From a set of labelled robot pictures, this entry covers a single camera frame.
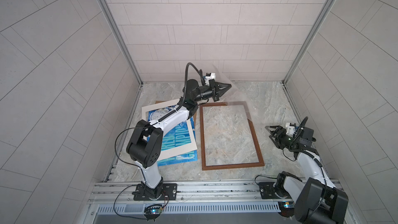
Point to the corner aluminium post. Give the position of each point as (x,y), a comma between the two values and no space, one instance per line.
(327,6)
(118,37)

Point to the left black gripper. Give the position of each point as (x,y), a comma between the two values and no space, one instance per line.
(214,89)

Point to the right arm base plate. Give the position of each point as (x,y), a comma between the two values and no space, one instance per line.
(268,191)

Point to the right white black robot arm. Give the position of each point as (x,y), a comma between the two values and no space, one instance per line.
(316,198)

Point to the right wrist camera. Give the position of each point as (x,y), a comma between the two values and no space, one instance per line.
(291,129)

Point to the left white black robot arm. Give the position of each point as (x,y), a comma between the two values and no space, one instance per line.
(144,146)

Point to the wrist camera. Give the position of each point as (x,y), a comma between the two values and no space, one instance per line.
(209,76)
(291,129)

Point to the brown wooden picture frame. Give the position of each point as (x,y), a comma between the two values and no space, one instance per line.
(260,162)

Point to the clear acrylic sheet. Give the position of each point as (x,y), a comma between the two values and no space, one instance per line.
(235,96)

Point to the right corner aluminium post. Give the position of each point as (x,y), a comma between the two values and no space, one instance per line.
(327,6)

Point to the controller circuit board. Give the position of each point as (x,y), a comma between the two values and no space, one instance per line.
(286,209)
(155,209)

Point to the left controller circuit board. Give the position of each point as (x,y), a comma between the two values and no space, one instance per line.
(155,209)

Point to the right controller circuit board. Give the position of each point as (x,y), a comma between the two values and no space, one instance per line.
(286,209)

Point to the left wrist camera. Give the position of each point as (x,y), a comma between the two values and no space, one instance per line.
(209,76)

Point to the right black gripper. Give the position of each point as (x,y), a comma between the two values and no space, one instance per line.
(279,138)

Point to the brown cardboard backing board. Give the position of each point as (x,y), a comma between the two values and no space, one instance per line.
(194,116)

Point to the left corner aluminium post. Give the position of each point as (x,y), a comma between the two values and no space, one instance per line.
(118,37)

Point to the aluminium mounting rail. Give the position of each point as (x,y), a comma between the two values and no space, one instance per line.
(208,195)

